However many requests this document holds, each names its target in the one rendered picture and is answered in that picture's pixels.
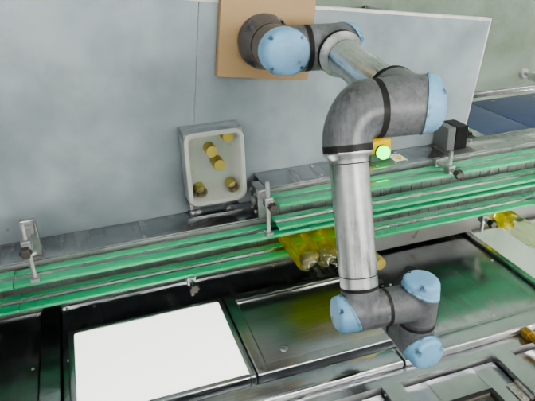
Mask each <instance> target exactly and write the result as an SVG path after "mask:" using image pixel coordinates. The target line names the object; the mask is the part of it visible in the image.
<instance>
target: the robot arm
mask: <svg viewBox="0 0 535 401"><path fill-rule="evenodd" d="M237 46H238V50H239V53H240V55H241V57H242V58H243V59H244V61H245V62H246V63H247V64H249V65H250V66H252V67H253V68H257V69H260V70H268V71H269V72H270V73H272V74H274V75H277V76H293V75H295V74H297V73H299V72H309V71H320V70H323V71H324V72H325V73H326V74H328V75H329V76H332V77H337V78H340V77H341V78H342V79H343V80H344V81H345V82H346V83H347V84H348V86H346V87H345V88H344V89H343V90H342V91H341V92H340V93H339V94H338V96H337V97H336V98H335V100H334V101H333V103H332V104H331V106H330V109H329V110H328V113H327V116H326V120H325V123H324V127H323V131H322V153H323V156H324V157H325V158H326V159H328V161H329V165H330V182H331V192H332V201H333V210H334V227H335V236H336V245H337V254H338V272H339V281H340V287H341V294H338V296H334V297H332V298H331V300H330V316H331V320H332V322H333V324H334V327H335V329H336V330H337V331H338V332H340V333H354V332H362V331H364V330H369V329H376V328H380V327H381V328H382V329H383V330H384V331H385V333H386V334H387V335H388V336H389V338H390V339H391V340H392V341H393V343H394V344H395V345H396V346H397V348H398V349H399V350H400V351H401V352H402V353H403V355H404V357H405V358H407V359H408V360H409V361H410V362H411V363H412V364H413V365H414V366H415V367H416V368H422V369H423V368H430V367H431V366H433V365H434V364H436V363H437V362H438V361H439V360H440V358H441V357H442V355H443V344H442V343H441V342H440V340H439V338H438V337H437V336H436V335H435V322H436V317H437V311H438V305H439V301H440V282H439V280H438V278H437V277H436V276H434V275H433V274H432V273H430V272H428V271H422V270H417V267H411V266H406V267H405V269H404V270H403V271H402V272H401V274H400V275H399V276H398V278H397V279H396V280H395V281H394V283H393V284H392V285H391V286H390V287H388V286H386V285H385V282H384V280H383V279H382V278H381V276H380V275H379V274H378V273H377V255H376V244H375V235H374V224H373V204H372V193H371V184H370V173H369V155H370V154H371V153H372V152H373V140H374V139H375V138H391V137H399V136H406V135H414V134H419V135H423V134H426V133H432V132H435V131H437V130H438V129H439V128H440V127H441V125H442V124H443V121H444V118H445V115H446V111H447V91H446V87H445V84H444V82H443V80H442V78H441V77H440V76H439V75H437V74H435V73H429V72H427V73H426V74H415V73H414V72H412V71H411V70H409V69H408V68H406V67H404V66H401V65H388V64H386V63H385V62H384V61H382V60H381V59H379V58H378V57H376V56H375V55H373V54H372V53H371V52H369V51H368V50H366V49H365V38H364V36H363V35H362V31H361V29H360V27H359V26H358V25H356V24H354V23H352V22H346V21H340V22H337V23H323V24H308V25H287V24H286V23H285V22H284V21H283V20H282V19H281V18H279V17H277V16H275V15H273V14H267V13H261V14H256V15H253V16H251V17H250V18H249V19H248V20H247V21H246V22H245V23H244V24H243V25H242V26H241V28H240V31H239V33H238V38H237Z"/></svg>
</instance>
